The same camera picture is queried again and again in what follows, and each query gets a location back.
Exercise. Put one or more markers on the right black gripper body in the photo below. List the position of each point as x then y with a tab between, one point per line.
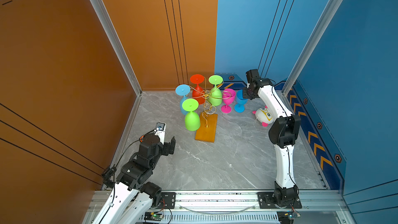
247	93

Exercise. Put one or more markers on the green wine glass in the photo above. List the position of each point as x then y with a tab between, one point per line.
215	95
192	119

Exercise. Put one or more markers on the pink wine glass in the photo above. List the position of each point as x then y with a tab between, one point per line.
228	99

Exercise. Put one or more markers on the right circuit board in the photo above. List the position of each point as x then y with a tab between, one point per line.
287	217

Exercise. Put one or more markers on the wooden rack base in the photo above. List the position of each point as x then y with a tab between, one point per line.
207	130

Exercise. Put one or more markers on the circuit board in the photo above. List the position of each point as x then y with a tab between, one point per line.
153	217
287	217

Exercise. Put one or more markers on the light blue wine glass left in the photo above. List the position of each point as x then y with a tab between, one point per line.
183	90

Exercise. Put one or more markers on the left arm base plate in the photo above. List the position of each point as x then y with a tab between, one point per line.
166	199

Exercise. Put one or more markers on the back green wine glass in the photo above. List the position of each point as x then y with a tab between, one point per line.
215	95

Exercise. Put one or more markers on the gold wire glass rack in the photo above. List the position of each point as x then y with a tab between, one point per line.
207	107

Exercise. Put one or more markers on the aluminium front rail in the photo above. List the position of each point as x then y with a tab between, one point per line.
239	207

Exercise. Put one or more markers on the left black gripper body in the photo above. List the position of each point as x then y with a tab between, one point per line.
166	148

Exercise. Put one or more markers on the left circuit board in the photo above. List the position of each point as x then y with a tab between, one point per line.
153	217

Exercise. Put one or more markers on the front green wine glass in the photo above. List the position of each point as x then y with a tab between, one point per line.
192	119

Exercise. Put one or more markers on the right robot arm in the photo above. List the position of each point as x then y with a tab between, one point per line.
283	135

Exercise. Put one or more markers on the red wine glass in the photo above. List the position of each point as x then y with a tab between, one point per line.
197	79

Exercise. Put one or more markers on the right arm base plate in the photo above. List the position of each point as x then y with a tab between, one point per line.
267	200

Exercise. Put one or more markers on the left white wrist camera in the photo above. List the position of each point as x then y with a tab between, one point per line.
160	130

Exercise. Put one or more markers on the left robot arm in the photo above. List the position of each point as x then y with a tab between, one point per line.
132	194

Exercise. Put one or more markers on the white pink plush toy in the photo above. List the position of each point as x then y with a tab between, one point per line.
264	116

